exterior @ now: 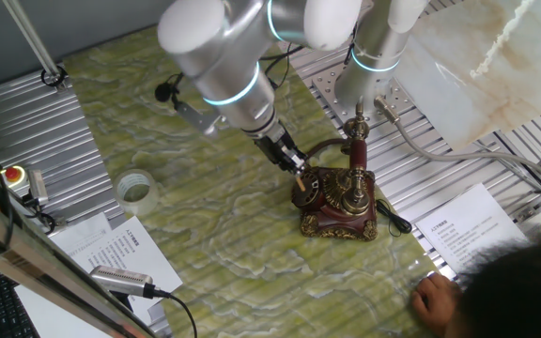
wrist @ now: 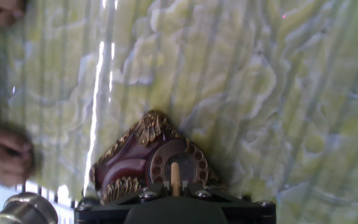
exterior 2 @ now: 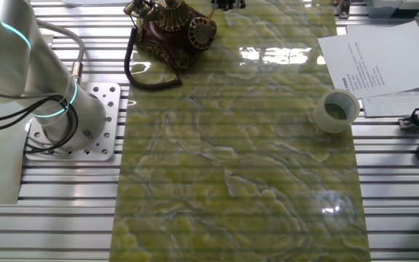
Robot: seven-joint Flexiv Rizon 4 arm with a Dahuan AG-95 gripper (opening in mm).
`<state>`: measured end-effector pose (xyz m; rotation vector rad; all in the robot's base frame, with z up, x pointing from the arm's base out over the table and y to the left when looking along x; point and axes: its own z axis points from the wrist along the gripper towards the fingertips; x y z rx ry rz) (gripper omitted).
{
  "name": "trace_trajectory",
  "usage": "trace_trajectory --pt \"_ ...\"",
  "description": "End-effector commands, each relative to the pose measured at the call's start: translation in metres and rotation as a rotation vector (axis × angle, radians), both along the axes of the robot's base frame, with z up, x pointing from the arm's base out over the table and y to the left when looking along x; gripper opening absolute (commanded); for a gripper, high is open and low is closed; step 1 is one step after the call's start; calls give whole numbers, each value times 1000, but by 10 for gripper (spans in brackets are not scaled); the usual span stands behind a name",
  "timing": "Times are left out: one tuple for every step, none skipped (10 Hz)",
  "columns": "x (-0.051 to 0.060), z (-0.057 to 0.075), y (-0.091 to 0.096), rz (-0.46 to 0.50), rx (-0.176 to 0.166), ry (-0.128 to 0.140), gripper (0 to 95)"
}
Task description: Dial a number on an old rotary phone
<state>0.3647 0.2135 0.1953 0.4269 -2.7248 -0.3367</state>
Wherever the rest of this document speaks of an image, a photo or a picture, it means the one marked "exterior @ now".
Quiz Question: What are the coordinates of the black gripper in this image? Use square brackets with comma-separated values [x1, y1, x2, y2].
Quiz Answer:
[254, 122, 309, 177]

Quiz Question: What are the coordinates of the antique red rotary phone base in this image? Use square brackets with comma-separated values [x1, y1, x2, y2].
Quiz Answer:
[290, 166, 379, 242]

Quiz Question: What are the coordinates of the brass and red phone handset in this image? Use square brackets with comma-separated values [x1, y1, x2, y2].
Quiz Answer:
[339, 96, 372, 217]

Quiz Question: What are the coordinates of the person bare hand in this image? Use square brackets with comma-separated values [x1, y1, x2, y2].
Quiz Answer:
[410, 272, 464, 337]

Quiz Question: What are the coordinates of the green marble pattern mat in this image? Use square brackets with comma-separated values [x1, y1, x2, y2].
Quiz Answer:
[61, 25, 445, 338]

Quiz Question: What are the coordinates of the printed instruction paper sheet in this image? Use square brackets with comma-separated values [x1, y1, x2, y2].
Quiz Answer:
[414, 182, 530, 276]
[70, 215, 185, 325]

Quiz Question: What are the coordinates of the clear packing tape roll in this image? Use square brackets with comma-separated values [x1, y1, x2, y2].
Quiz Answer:
[113, 168, 161, 217]

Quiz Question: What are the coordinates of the white marble pattern sheet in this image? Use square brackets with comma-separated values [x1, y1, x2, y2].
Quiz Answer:
[394, 0, 541, 152]

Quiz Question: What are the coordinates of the paper sheet with table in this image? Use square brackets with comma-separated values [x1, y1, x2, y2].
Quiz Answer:
[49, 211, 112, 257]

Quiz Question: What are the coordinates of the person head dark hair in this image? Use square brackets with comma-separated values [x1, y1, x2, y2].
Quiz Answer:
[443, 232, 541, 338]

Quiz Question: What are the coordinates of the small grey box device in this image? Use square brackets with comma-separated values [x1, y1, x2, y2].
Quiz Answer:
[26, 168, 50, 207]

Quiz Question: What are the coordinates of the metal stand rod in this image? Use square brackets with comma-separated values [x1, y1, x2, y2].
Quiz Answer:
[1, 0, 70, 93]

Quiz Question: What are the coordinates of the dark red coiled phone cord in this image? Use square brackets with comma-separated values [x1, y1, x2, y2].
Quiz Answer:
[303, 137, 351, 161]

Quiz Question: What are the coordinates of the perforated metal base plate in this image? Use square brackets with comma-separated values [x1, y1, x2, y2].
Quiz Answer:
[311, 63, 417, 126]

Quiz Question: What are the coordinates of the thin black phone cable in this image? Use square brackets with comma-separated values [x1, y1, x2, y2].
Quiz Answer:
[376, 198, 413, 238]

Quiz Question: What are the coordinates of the wrist camera bracket black knob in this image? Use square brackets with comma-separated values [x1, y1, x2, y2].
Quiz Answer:
[154, 82, 227, 138]

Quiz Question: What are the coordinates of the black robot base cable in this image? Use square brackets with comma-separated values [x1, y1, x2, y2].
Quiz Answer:
[344, 23, 359, 67]

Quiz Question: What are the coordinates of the grey robot hose with connector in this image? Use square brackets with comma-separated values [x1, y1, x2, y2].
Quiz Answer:
[373, 95, 541, 184]

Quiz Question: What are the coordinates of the black camera cable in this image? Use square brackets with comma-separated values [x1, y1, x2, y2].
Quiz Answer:
[151, 288, 199, 338]

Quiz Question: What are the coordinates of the silver camera device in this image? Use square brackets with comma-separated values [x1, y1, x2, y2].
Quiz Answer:
[89, 265, 155, 300]

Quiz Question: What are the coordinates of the metal frame bar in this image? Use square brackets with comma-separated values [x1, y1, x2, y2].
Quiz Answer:
[0, 187, 159, 338]

